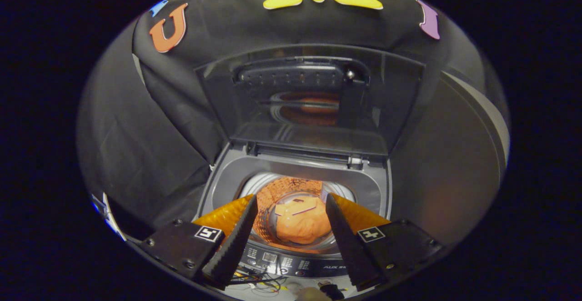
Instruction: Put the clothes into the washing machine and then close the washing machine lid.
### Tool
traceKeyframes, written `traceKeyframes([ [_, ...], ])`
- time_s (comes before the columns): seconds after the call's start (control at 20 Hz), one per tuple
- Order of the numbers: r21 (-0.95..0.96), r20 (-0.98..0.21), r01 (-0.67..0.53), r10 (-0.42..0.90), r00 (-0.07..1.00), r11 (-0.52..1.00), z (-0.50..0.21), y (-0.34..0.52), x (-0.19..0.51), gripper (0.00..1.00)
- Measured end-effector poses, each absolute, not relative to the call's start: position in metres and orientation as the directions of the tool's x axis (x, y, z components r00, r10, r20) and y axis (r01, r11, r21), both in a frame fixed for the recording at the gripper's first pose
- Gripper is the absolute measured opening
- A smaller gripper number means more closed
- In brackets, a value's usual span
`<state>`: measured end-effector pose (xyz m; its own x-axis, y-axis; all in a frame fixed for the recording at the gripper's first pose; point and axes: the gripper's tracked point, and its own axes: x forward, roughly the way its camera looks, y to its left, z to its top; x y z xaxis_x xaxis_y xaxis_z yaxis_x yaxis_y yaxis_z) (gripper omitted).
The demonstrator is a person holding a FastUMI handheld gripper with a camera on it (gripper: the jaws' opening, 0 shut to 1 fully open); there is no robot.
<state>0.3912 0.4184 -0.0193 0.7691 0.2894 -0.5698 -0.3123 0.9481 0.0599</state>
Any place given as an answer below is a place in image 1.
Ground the beige cabinet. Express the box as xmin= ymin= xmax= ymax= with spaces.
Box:
xmin=390 ymin=71 xmax=510 ymax=248

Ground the thin black floor cable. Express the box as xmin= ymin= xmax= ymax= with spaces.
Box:
xmin=229 ymin=267 xmax=286 ymax=293

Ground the dark glass washing machine lid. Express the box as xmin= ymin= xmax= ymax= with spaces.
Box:
xmin=196 ymin=44 xmax=426 ymax=157

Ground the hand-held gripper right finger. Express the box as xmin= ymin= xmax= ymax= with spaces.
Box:
xmin=325 ymin=193 xmax=444 ymax=292

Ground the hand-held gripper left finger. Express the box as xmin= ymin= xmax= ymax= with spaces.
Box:
xmin=139 ymin=194 xmax=259 ymax=291

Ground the grey top-load washing machine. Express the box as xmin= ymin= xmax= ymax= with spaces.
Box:
xmin=196 ymin=44 xmax=426 ymax=280

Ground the orange polo shirt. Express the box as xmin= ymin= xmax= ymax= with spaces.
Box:
xmin=273 ymin=193 xmax=331 ymax=245

